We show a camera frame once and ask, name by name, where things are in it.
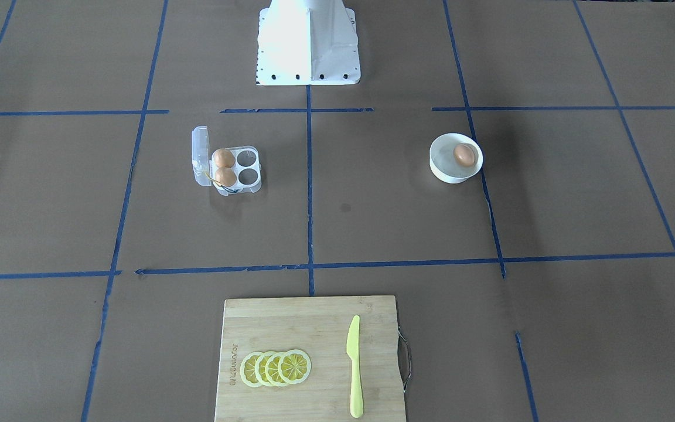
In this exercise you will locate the bamboo cutting board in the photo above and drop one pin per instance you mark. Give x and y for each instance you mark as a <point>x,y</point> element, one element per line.
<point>319,327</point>

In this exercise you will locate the brown egg in carton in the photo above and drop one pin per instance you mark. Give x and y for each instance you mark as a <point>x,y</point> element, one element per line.
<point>225,177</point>
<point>223,157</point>

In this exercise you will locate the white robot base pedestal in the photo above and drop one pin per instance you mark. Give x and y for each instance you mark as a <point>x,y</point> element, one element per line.
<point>307,43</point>

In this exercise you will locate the lemon slice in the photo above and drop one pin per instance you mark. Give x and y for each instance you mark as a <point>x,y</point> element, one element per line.
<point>294,366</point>
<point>271,369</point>
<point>261,368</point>
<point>249,370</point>

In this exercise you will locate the brown egg rear in carton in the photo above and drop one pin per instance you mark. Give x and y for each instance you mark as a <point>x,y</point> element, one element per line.
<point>223,157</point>

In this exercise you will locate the brown egg from bowl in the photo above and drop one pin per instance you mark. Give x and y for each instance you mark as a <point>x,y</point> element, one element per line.
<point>464,155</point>

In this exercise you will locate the yellow plastic knife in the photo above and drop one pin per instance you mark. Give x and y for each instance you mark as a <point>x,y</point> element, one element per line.
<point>356,402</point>

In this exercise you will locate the brown egg front in carton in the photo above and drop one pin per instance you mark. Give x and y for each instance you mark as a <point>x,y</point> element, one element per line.
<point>225,177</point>

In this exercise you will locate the clear plastic egg carton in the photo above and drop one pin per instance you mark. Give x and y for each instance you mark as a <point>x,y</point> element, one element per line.
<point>247,168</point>

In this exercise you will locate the white round bowl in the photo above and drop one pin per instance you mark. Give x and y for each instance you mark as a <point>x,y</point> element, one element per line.
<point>442,163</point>

